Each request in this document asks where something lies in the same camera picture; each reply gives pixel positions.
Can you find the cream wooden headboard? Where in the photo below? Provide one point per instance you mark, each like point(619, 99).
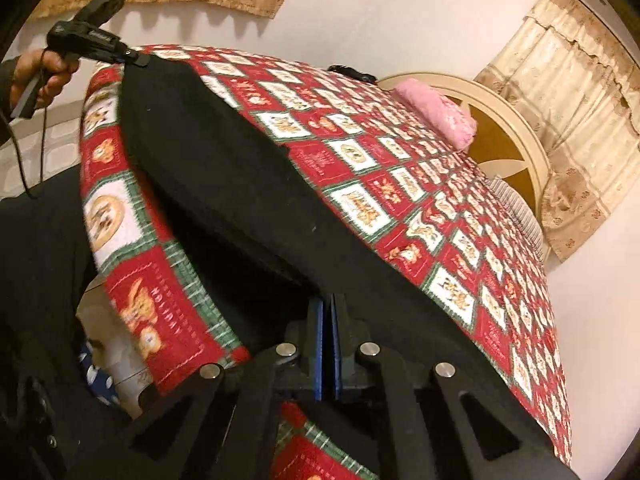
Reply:
point(504, 146)

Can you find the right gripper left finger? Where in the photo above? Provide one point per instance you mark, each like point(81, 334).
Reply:
point(305, 378)

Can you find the striped pillow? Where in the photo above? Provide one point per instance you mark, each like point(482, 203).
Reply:
point(520, 213)

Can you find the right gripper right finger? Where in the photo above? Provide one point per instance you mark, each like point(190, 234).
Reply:
point(347, 335)

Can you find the person left hand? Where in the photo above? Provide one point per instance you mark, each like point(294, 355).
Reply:
point(51, 68)

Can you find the black object at bedside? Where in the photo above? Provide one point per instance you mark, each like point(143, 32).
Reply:
point(353, 74)

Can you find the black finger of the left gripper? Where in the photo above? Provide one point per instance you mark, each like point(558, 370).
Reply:
point(135, 58)

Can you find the red patchwork bear bedspread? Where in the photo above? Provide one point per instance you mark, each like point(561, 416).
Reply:
point(225, 412)

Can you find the black pants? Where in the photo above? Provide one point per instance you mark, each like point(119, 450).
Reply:
point(258, 236)

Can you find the beige curtain behind headboard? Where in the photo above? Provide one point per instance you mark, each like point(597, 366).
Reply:
point(578, 89)

